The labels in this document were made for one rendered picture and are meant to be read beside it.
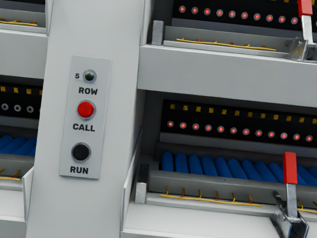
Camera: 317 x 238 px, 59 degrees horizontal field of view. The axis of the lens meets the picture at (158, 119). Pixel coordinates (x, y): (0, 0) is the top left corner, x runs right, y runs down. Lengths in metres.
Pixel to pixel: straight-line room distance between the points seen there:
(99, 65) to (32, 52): 0.07
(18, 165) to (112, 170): 0.15
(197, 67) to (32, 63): 0.17
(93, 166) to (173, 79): 0.12
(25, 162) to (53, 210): 0.10
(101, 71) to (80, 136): 0.07
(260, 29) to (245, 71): 0.21
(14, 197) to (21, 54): 0.16
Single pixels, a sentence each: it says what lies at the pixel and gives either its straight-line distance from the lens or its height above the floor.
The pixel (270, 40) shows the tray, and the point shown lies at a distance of 0.39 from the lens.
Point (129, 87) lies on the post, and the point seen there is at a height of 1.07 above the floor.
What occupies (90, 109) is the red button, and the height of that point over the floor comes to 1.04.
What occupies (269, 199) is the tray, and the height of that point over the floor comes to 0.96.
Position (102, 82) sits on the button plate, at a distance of 0.29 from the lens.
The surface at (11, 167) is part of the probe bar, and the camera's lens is 0.40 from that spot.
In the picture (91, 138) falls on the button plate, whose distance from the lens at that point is 0.29.
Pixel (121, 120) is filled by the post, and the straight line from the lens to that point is 0.29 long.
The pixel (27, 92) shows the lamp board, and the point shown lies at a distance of 0.49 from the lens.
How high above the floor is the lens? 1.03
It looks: 2 degrees up
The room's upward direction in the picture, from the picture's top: 6 degrees clockwise
